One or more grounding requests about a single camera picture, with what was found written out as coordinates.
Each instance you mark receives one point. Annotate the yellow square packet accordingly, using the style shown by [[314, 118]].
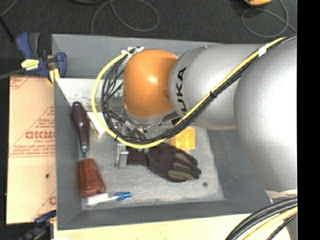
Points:
[[186, 139]]

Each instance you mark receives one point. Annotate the brown cardboard board red print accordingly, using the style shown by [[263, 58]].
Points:
[[27, 159]]

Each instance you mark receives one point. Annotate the red-brown ribbed cone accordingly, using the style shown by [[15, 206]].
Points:
[[88, 179]]

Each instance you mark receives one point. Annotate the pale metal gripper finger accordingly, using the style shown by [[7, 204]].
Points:
[[122, 156]]

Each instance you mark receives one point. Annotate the grey metal bin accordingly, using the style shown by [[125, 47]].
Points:
[[155, 184]]

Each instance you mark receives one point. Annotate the dark brown and olive glove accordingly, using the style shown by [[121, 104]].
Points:
[[172, 162]]

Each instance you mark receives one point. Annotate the white and yellow small box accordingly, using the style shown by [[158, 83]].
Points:
[[96, 126]]

